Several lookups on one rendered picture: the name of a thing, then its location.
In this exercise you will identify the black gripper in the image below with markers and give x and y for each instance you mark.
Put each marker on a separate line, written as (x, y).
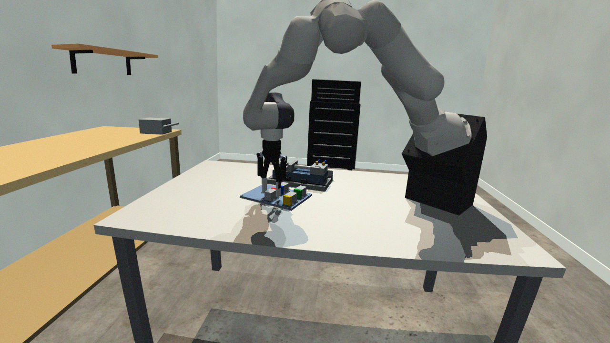
(272, 153)

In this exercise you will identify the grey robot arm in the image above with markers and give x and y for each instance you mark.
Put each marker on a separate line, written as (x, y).
(414, 79)

